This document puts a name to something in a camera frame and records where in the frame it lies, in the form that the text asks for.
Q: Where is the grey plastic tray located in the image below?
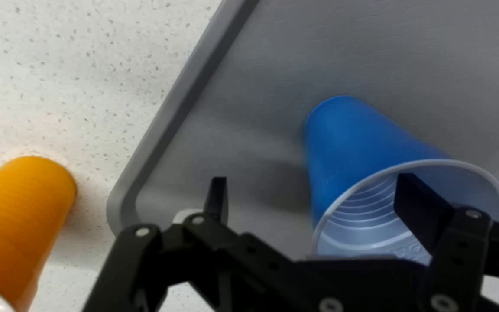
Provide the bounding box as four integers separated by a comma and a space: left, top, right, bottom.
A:
107, 0, 499, 258

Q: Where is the orange plastic cup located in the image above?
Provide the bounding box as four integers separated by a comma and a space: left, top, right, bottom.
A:
0, 156, 78, 312

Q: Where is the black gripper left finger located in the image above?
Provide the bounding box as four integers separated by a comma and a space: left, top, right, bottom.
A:
81, 176, 319, 312

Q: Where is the blue plastic cup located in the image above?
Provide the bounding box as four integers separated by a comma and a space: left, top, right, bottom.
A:
303, 97, 499, 263

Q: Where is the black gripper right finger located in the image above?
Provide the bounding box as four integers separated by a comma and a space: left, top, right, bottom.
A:
393, 173, 499, 312

